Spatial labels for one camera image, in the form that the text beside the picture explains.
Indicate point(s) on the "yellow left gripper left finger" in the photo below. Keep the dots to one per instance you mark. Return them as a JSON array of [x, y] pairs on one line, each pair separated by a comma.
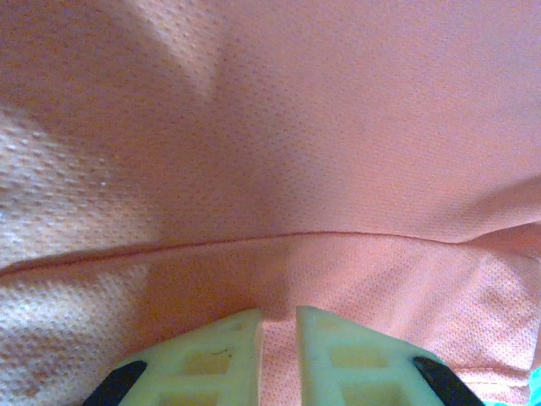
[[203, 368]]

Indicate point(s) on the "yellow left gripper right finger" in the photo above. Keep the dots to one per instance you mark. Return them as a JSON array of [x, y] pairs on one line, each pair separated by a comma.
[[351, 368]]

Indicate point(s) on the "orange mesh t-shirt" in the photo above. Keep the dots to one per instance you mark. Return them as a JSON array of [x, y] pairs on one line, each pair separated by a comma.
[[296, 148]]

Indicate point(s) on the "teal perforated plastic basket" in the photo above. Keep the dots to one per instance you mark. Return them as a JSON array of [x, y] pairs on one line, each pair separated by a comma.
[[534, 389]]

